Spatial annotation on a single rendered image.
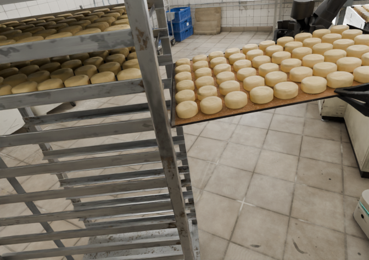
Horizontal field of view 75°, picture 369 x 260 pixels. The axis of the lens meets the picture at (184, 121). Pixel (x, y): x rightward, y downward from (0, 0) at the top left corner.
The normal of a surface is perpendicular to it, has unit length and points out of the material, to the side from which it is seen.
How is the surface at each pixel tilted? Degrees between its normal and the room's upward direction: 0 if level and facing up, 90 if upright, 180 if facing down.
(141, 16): 90
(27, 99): 90
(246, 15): 90
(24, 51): 90
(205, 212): 0
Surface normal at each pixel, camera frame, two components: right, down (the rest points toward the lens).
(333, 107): -0.33, 0.55
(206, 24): -0.47, 0.16
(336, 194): -0.12, -0.83
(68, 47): 0.03, 0.55
